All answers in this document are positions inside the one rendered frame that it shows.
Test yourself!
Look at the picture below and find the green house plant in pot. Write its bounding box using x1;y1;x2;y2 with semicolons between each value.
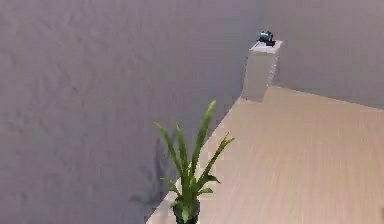
153;99;236;224

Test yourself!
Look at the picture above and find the small dark teal object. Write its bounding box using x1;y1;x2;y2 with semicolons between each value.
256;30;277;48

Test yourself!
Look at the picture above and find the white pedestal cabinet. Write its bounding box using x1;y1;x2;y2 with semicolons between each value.
240;39;284;104

